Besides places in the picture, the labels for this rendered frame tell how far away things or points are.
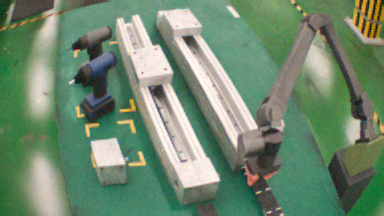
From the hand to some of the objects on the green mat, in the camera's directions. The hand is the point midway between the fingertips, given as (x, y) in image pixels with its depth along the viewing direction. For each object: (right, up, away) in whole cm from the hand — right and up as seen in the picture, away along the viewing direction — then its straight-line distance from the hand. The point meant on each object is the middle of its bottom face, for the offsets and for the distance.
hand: (257, 180), depth 134 cm
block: (-43, +2, -1) cm, 43 cm away
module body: (-16, +30, +34) cm, 48 cm away
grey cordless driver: (-59, +32, +29) cm, 73 cm away
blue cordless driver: (-53, +19, +16) cm, 59 cm away
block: (-18, -2, -2) cm, 18 cm away
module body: (-34, +27, +28) cm, 52 cm away
